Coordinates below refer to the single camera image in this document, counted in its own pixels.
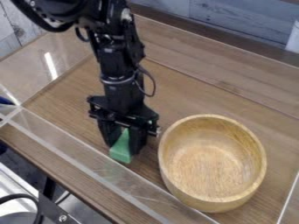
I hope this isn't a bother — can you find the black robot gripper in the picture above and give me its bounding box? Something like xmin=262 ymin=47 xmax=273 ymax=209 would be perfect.
xmin=87 ymin=80 xmax=159 ymax=156

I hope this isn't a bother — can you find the green rectangular block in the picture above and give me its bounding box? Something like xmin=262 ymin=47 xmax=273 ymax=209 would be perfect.
xmin=108 ymin=129 xmax=132 ymax=164

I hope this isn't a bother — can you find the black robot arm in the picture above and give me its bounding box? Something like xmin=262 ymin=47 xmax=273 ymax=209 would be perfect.
xmin=11 ymin=0 xmax=159 ymax=155

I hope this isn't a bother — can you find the brown wooden bowl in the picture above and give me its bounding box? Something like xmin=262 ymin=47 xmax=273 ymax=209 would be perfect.
xmin=158 ymin=115 xmax=267 ymax=213

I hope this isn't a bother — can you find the black metal stand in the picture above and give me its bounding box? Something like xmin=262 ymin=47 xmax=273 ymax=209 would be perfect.
xmin=34 ymin=178 xmax=82 ymax=224

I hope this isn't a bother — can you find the clear acrylic front wall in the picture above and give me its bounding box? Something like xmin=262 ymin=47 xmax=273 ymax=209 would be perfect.
xmin=0 ymin=108 xmax=219 ymax=224

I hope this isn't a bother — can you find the black cable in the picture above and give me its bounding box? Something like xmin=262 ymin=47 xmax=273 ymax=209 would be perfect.
xmin=0 ymin=193 xmax=44 ymax=224

